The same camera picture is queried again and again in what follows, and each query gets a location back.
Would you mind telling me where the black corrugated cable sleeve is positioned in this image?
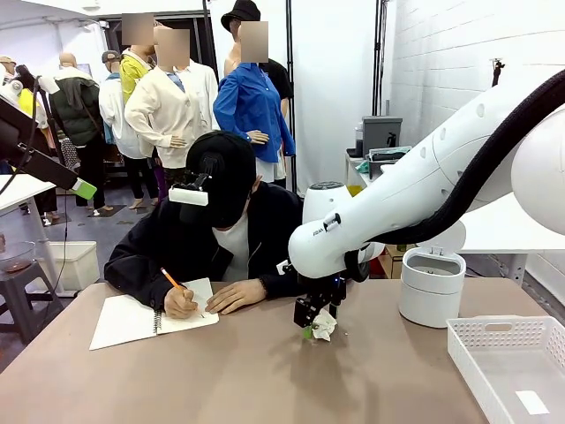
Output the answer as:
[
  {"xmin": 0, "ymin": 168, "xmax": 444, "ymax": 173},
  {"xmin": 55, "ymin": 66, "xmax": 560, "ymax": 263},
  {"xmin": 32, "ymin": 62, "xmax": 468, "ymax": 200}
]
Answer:
[{"xmin": 343, "ymin": 68, "xmax": 565, "ymax": 284}]

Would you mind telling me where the black baseball cap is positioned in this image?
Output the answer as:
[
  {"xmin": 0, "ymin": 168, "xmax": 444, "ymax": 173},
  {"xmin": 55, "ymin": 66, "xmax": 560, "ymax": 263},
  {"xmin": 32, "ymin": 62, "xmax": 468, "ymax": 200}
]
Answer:
[{"xmin": 177, "ymin": 130, "xmax": 259, "ymax": 229}]

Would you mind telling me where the white desk with legs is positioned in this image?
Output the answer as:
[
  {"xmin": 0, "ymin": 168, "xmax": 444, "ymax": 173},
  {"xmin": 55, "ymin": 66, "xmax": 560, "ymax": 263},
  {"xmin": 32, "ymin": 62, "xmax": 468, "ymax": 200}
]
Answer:
[{"xmin": 0, "ymin": 173, "xmax": 68, "ymax": 299}]

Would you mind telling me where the yellow shirt mannequin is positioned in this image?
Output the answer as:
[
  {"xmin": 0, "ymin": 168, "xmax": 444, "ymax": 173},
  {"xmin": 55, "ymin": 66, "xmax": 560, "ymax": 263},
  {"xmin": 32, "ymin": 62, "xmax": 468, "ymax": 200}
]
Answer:
[{"xmin": 117, "ymin": 12, "xmax": 156, "ymax": 106}]

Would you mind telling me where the white shirt capped mannequin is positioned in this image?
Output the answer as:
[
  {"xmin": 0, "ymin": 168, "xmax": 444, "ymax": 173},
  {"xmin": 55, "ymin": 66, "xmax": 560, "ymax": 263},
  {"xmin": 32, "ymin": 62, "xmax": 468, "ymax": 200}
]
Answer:
[{"xmin": 98, "ymin": 49, "xmax": 159, "ymax": 208}]

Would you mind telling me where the white storage bin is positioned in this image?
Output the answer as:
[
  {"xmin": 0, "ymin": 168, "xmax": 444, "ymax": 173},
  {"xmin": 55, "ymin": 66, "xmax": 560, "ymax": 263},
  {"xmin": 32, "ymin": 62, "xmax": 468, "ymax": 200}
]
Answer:
[{"xmin": 34, "ymin": 240, "xmax": 101, "ymax": 293}]

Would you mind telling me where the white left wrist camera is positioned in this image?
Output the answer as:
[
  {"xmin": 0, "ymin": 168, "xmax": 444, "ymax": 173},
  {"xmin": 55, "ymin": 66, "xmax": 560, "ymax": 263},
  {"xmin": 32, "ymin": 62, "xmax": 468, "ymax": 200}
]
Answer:
[{"xmin": 0, "ymin": 78, "xmax": 24, "ymax": 106}]

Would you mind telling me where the large white table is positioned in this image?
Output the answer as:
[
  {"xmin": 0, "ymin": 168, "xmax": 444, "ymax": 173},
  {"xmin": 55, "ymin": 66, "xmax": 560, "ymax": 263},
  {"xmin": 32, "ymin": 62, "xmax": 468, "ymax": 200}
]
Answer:
[{"xmin": 456, "ymin": 192, "xmax": 565, "ymax": 284}]

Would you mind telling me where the white perforated plastic basket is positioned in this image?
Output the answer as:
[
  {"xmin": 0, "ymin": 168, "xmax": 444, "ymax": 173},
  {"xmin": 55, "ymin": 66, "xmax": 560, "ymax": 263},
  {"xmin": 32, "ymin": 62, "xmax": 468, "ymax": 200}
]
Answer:
[{"xmin": 446, "ymin": 314, "xmax": 565, "ymax": 424}]

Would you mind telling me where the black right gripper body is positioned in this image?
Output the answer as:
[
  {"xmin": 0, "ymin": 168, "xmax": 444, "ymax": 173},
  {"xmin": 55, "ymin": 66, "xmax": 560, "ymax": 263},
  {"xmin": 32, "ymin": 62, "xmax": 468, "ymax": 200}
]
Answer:
[{"xmin": 298, "ymin": 273, "xmax": 349, "ymax": 311}]

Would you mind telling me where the person's left hand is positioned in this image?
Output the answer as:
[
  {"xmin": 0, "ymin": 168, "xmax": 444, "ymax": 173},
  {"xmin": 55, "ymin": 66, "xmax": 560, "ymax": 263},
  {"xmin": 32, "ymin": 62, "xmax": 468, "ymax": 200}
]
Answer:
[{"xmin": 205, "ymin": 278, "xmax": 267, "ymax": 316}]

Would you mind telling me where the black backdrop pole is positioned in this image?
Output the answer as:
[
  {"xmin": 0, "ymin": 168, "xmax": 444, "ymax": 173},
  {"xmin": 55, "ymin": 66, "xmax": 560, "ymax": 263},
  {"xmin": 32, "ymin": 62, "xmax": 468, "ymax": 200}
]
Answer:
[
  {"xmin": 374, "ymin": 0, "xmax": 387, "ymax": 117},
  {"xmin": 284, "ymin": 0, "xmax": 296, "ymax": 182}
]

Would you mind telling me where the orange pencil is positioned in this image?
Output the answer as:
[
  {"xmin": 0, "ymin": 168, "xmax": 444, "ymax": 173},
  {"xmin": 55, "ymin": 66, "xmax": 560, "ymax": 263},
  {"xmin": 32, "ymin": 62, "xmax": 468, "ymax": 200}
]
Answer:
[{"xmin": 159, "ymin": 266, "xmax": 207, "ymax": 319}]

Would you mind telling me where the gray box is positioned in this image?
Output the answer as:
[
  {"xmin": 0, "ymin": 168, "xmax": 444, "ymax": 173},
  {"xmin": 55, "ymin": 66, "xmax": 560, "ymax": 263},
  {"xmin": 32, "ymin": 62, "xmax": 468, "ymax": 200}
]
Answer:
[{"xmin": 361, "ymin": 115, "xmax": 404, "ymax": 158}]

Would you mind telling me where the black bucket hat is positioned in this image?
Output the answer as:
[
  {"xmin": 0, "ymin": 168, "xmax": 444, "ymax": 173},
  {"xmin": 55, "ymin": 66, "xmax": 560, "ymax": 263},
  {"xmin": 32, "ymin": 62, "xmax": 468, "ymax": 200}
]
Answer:
[{"xmin": 220, "ymin": 0, "xmax": 262, "ymax": 33}]

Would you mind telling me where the white lidded trash can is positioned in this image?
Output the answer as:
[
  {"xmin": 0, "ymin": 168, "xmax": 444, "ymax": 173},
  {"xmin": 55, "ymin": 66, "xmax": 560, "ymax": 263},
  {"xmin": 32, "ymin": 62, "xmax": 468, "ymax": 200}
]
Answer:
[{"xmin": 398, "ymin": 219, "xmax": 468, "ymax": 329}]

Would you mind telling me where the gray tray with lid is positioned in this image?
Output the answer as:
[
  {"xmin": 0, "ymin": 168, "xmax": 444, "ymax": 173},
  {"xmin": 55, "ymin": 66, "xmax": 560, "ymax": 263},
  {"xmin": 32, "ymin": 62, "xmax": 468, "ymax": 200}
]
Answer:
[{"xmin": 367, "ymin": 146, "xmax": 414, "ymax": 180}]

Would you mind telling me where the black cable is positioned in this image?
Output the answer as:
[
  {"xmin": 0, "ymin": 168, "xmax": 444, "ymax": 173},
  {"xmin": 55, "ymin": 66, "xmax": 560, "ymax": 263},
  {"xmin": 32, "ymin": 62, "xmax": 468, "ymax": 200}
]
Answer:
[{"xmin": 0, "ymin": 74, "xmax": 72, "ymax": 284}]

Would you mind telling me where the white paper sheet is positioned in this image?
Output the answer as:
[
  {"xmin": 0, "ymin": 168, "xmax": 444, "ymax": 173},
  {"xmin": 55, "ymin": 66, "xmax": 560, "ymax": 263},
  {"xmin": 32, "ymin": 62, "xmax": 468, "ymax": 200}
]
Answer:
[{"xmin": 310, "ymin": 307, "xmax": 339, "ymax": 343}]

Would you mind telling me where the person's right hand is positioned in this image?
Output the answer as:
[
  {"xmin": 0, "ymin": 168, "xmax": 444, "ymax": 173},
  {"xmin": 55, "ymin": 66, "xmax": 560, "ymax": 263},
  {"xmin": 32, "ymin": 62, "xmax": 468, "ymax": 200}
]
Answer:
[{"xmin": 163, "ymin": 285, "xmax": 200, "ymax": 319}]

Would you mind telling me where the white spiral notebook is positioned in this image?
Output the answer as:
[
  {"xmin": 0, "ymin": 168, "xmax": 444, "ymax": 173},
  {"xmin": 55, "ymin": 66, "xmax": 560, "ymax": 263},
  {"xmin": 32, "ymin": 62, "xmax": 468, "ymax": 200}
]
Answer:
[{"xmin": 88, "ymin": 276, "xmax": 221, "ymax": 352}]

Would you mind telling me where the black t-shirt mannequin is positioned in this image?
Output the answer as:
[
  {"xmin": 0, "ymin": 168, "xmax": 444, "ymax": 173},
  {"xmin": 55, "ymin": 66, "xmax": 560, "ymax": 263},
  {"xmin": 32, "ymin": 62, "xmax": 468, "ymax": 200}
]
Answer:
[{"xmin": 264, "ymin": 57, "xmax": 293, "ymax": 117}]

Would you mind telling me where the dark green vest mannequin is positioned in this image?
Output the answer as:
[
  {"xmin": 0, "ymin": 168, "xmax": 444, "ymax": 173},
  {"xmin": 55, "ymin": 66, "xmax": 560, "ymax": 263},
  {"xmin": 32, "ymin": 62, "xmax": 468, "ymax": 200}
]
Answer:
[{"xmin": 48, "ymin": 52, "xmax": 108, "ymax": 211}]

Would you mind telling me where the white t-shirt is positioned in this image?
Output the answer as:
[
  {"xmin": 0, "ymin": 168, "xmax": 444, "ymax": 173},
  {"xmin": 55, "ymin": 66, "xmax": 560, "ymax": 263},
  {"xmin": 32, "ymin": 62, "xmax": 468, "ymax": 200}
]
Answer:
[{"xmin": 212, "ymin": 213, "xmax": 251, "ymax": 282}]

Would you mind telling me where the small white side table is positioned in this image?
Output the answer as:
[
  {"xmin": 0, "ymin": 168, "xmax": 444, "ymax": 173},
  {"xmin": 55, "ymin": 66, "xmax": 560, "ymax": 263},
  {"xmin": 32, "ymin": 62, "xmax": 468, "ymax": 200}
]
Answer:
[{"xmin": 344, "ymin": 149, "xmax": 386, "ymax": 192}]

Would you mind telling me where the blue shirt mannequin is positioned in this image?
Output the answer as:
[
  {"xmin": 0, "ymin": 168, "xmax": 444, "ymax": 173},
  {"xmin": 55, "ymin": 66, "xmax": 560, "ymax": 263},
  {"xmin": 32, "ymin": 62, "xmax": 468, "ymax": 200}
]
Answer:
[{"xmin": 213, "ymin": 19, "xmax": 297, "ymax": 183}]

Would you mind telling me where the person's right forearm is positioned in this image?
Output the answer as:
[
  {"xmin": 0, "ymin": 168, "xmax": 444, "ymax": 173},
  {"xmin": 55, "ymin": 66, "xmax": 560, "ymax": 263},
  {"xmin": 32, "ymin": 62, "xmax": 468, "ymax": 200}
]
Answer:
[{"xmin": 104, "ymin": 257, "xmax": 172, "ymax": 310}]

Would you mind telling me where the white head-mounted camera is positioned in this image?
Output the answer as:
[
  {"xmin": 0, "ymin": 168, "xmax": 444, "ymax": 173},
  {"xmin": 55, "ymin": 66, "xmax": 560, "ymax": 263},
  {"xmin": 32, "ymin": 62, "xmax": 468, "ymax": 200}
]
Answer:
[{"xmin": 168, "ymin": 170, "xmax": 210, "ymax": 208}]

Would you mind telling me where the cream cardigan mannequin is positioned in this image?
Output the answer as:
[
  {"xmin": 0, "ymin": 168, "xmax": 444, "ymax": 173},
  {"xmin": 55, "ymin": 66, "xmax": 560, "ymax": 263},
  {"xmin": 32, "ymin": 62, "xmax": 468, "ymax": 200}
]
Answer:
[{"xmin": 124, "ymin": 26, "xmax": 220, "ymax": 171}]

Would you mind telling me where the white label in basket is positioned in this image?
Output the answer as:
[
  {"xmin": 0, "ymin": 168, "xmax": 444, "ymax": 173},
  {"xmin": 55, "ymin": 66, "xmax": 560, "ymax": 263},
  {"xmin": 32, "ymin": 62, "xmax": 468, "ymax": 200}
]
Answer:
[{"xmin": 515, "ymin": 389, "xmax": 551, "ymax": 416}]

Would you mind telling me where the person in black jacket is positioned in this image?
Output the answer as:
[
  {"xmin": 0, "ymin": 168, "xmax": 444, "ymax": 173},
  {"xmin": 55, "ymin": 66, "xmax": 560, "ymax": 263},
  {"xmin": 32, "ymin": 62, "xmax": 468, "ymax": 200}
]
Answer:
[{"xmin": 104, "ymin": 179, "xmax": 311, "ymax": 310}]

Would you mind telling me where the glass bowl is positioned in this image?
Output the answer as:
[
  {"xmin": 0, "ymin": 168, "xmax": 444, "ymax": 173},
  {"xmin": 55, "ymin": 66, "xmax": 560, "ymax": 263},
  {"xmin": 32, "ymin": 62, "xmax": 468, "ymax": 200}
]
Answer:
[{"xmin": 0, "ymin": 239, "xmax": 36, "ymax": 273}]

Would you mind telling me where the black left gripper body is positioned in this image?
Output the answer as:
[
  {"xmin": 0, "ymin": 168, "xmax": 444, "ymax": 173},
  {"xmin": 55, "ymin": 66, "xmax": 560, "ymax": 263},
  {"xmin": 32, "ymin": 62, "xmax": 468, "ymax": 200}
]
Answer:
[{"xmin": 0, "ymin": 95, "xmax": 37, "ymax": 162}]

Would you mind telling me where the gray plastic stool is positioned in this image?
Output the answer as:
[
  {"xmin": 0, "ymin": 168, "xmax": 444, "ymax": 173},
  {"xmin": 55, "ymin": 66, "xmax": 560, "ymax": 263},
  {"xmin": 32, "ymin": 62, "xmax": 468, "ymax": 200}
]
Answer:
[{"xmin": 0, "ymin": 259, "xmax": 66, "ymax": 346}]

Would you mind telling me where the black tripod stand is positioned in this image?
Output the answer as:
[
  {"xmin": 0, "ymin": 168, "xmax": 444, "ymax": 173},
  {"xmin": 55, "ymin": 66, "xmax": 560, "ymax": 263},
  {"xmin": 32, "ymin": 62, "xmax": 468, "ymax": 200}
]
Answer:
[{"xmin": 488, "ymin": 56, "xmax": 508, "ymax": 88}]

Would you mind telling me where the person's left forearm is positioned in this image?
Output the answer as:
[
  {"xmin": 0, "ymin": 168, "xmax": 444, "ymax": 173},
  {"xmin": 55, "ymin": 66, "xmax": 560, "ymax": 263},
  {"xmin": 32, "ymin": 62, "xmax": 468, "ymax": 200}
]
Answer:
[{"xmin": 260, "ymin": 260, "xmax": 310, "ymax": 302}]

